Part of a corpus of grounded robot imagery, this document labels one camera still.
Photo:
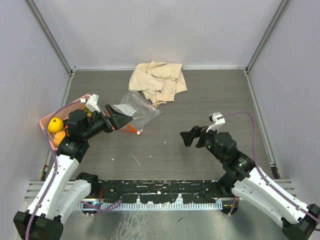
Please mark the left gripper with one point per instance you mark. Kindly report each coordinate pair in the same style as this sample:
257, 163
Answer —
118, 119

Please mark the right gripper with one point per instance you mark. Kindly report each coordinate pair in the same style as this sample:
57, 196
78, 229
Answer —
188, 136

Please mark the clear zip top bag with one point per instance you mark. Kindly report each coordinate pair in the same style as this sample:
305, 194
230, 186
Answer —
133, 104

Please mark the fake brown longan bunch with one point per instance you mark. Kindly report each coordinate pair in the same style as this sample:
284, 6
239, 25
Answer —
89, 113

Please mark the fake orange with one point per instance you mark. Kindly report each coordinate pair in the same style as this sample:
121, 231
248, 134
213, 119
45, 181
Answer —
58, 137

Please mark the fake lemon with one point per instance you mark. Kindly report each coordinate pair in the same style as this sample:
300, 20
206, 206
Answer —
55, 125

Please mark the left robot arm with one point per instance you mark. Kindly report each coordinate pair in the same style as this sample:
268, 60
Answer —
45, 217

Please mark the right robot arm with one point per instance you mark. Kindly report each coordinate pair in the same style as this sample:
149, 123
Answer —
246, 180

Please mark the pink plastic basket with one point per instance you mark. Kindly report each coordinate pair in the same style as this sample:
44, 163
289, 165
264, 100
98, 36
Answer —
63, 114

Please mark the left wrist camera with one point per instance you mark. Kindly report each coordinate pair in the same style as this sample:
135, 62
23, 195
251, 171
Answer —
91, 103

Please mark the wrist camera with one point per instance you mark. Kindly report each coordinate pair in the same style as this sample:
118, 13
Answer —
91, 103
217, 120

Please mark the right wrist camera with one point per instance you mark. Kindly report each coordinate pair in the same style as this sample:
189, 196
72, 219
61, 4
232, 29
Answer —
217, 120

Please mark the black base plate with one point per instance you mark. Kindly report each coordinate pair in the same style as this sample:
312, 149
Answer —
163, 191

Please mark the beige cloth drawstring bag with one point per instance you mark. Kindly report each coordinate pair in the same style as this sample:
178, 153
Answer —
159, 82

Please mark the grey slotted cable duct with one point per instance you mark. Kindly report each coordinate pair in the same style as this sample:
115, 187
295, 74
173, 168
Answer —
176, 206

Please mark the aluminium frame rail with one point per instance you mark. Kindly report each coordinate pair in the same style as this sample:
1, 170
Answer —
35, 186

